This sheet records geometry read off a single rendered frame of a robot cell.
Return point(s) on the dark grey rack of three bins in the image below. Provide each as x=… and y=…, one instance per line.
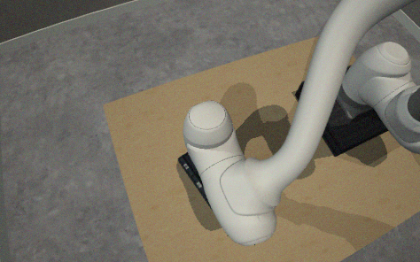
x=190, y=169

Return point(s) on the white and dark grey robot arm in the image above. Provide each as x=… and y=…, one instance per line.
x=243, y=193

